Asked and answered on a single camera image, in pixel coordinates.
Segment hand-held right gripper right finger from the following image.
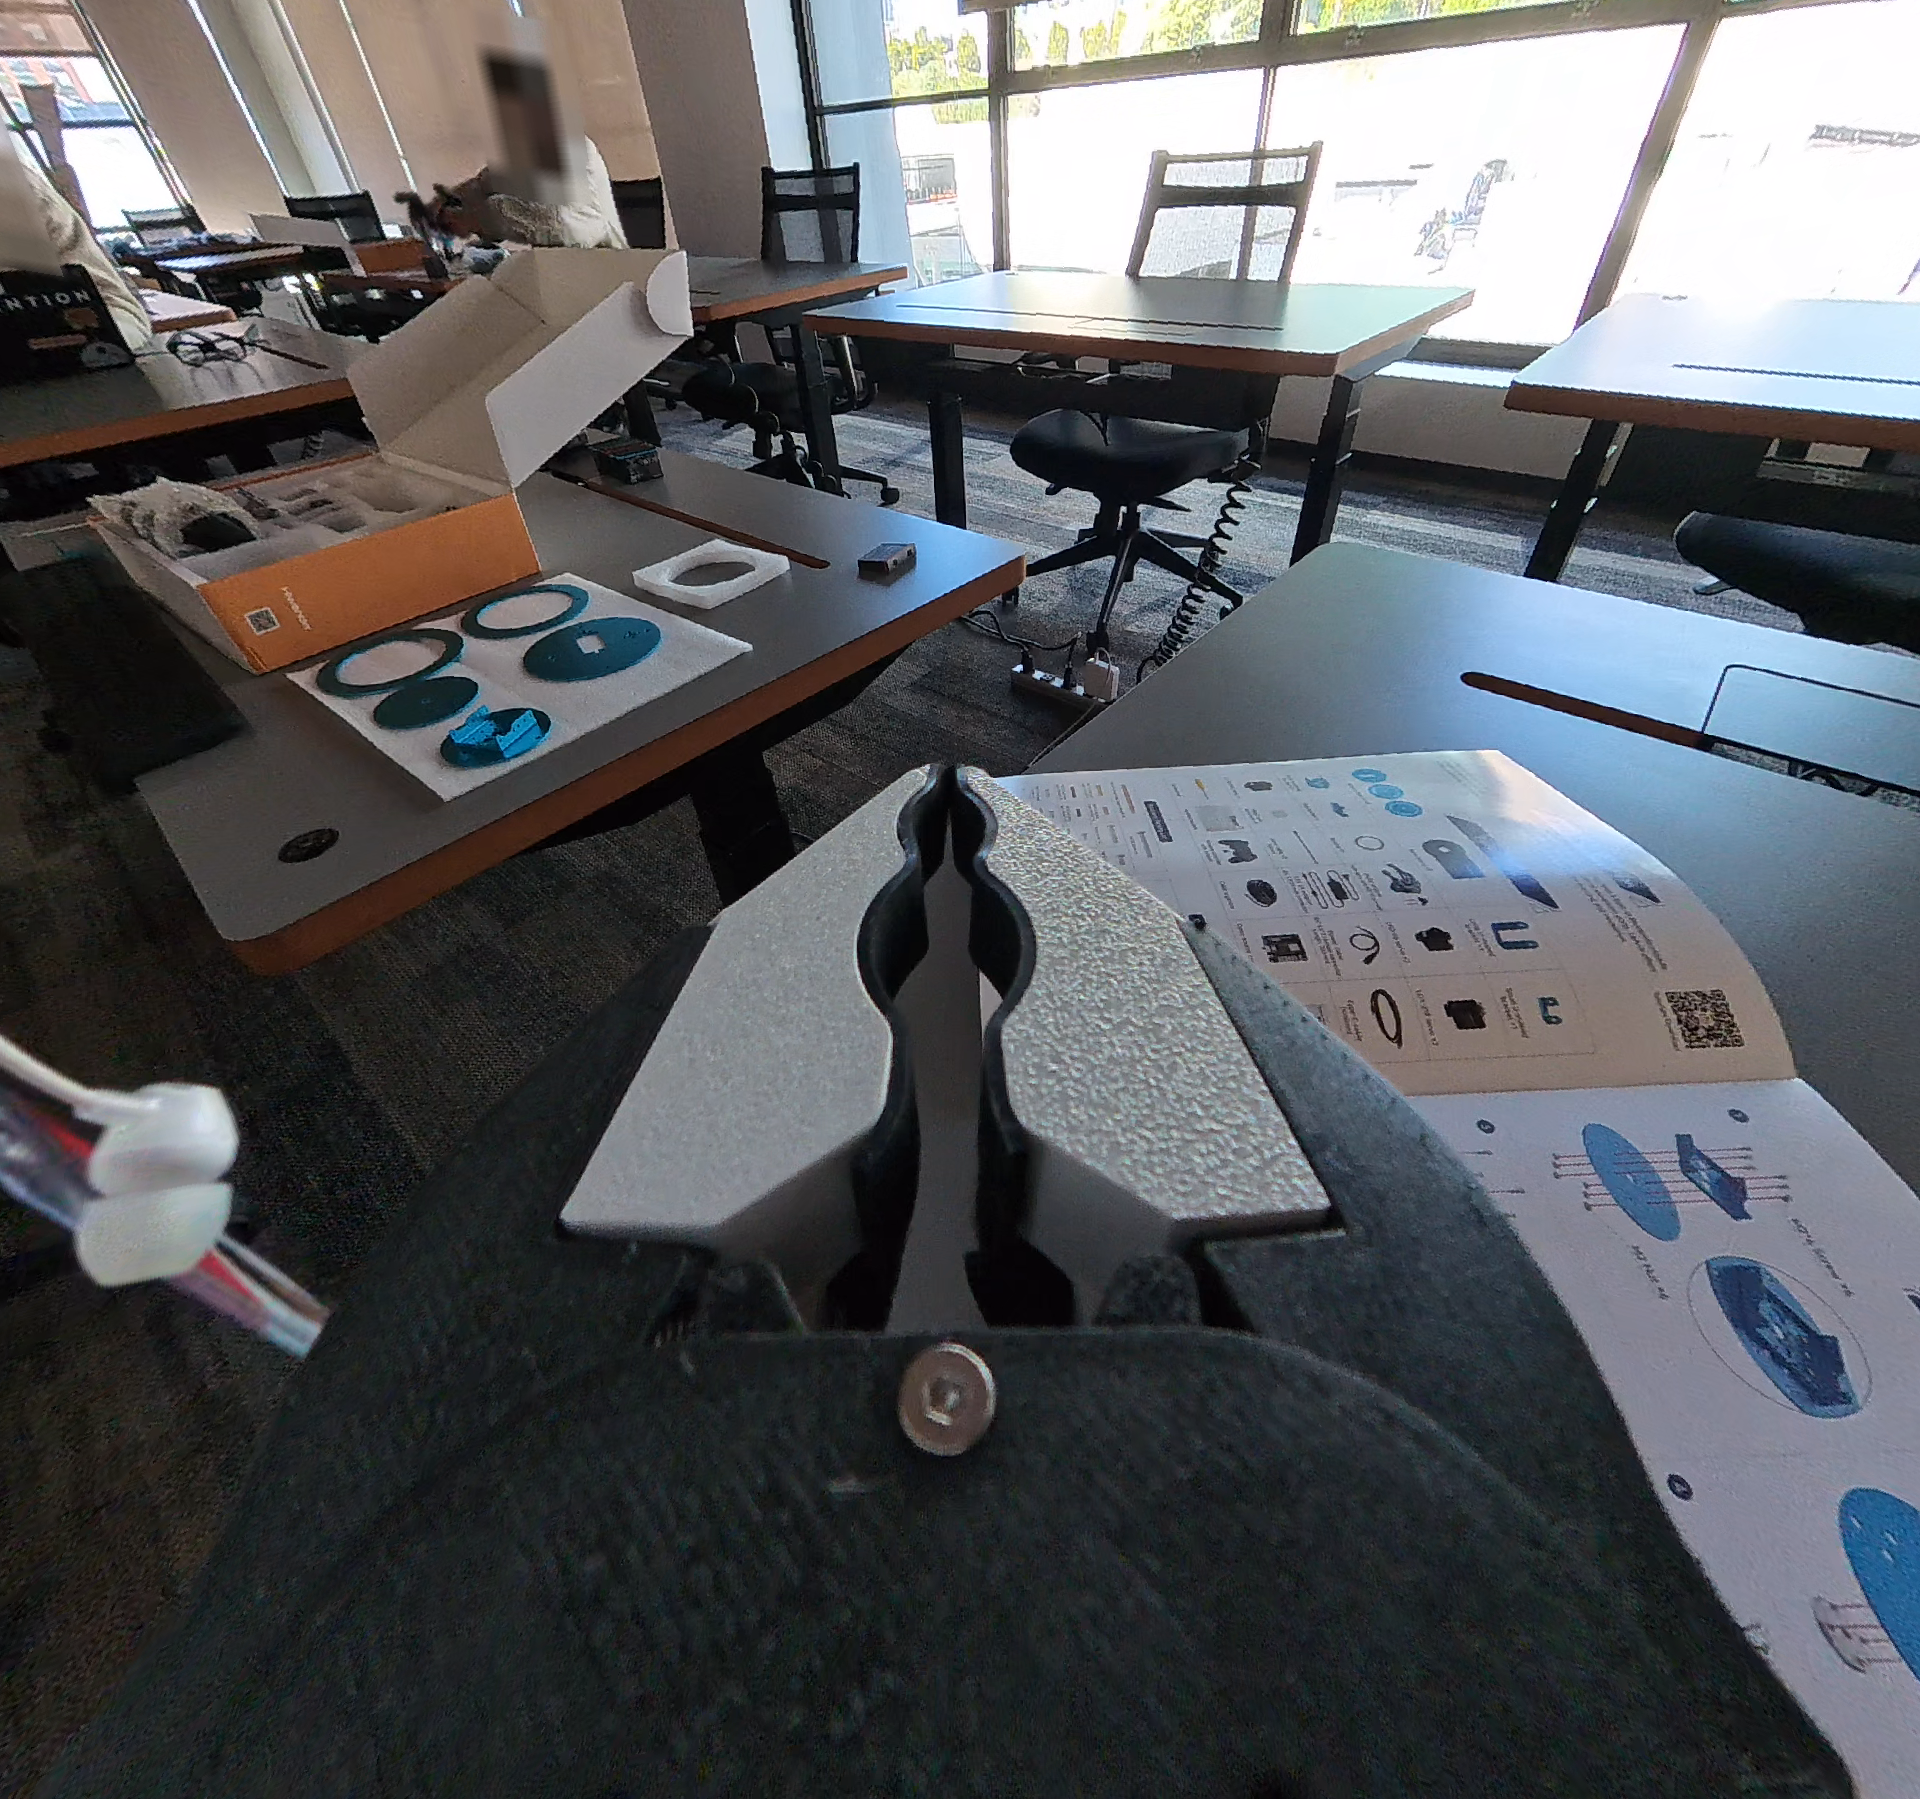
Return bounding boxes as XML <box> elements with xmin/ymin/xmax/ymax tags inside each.
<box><xmin>958</xmin><ymin>768</ymin><xmax>1336</xmax><ymax>1323</ymax></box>

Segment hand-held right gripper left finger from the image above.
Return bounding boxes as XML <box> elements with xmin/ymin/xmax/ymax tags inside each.
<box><xmin>561</xmin><ymin>768</ymin><xmax>948</xmax><ymax>1323</ymax></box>

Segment small blue metal disc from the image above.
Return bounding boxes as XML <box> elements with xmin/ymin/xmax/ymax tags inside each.
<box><xmin>439</xmin><ymin>704</ymin><xmax>555</xmax><ymax>771</ymax></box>

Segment assembly guide booklet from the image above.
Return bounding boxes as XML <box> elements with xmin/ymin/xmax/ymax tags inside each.
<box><xmin>992</xmin><ymin>747</ymin><xmax>1920</xmax><ymax>1799</ymax></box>

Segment white foam sheet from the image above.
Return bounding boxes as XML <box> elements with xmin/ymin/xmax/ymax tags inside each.
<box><xmin>287</xmin><ymin>575</ymin><xmax>754</xmax><ymax>804</ymax></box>

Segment large blue disc rectangular cutout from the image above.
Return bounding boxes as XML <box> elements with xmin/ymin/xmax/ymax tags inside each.
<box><xmin>523</xmin><ymin>619</ymin><xmax>663</xmax><ymax>682</ymax></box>

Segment orange and white cardboard box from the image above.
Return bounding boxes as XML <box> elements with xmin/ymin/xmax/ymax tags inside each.
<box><xmin>91</xmin><ymin>246</ymin><xmax>695</xmax><ymax>677</ymax></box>

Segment black office chair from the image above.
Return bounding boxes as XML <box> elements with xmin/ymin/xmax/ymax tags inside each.
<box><xmin>1010</xmin><ymin>412</ymin><xmax>1269</xmax><ymax>661</ymax></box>
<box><xmin>1675</xmin><ymin>509</ymin><xmax>1920</xmax><ymax>653</ymax></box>
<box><xmin>682</xmin><ymin>356</ymin><xmax>903</xmax><ymax>509</ymax></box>

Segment grey slat-back chair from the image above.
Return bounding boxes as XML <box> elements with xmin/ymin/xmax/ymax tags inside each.
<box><xmin>1125</xmin><ymin>141</ymin><xmax>1323</xmax><ymax>285</ymax></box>

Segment black mesh chair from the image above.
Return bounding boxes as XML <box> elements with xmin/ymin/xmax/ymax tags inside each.
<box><xmin>760</xmin><ymin>161</ymin><xmax>867</xmax><ymax>270</ymax></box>

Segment large window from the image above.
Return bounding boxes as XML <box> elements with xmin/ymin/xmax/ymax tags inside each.
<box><xmin>781</xmin><ymin>0</ymin><xmax>1920</xmax><ymax>370</ymax></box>

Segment beige roller blinds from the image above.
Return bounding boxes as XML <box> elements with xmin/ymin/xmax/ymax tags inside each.
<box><xmin>0</xmin><ymin>0</ymin><xmax>659</xmax><ymax>233</ymax></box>

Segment blue metal ring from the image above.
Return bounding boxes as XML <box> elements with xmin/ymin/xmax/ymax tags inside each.
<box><xmin>316</xmin><ymin>632</ymin><xmax>468</xmax><ymax>704</ymax></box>
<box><xmin>463</xmin><ymin>584</ymin><xmax>591</xmax><ymax>641</ymax></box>

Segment black coiled cable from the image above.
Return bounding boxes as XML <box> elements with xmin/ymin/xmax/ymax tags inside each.
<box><xmin>1146</xmin><ymin>470</ymin><xmax>1252</xmax><ymax>677</ymax></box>

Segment white foam frame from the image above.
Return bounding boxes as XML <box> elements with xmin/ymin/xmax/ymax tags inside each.
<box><xmin>634</xmin><ymin>544</ymin><xmax>793</xmax><ymax>610</ymax></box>

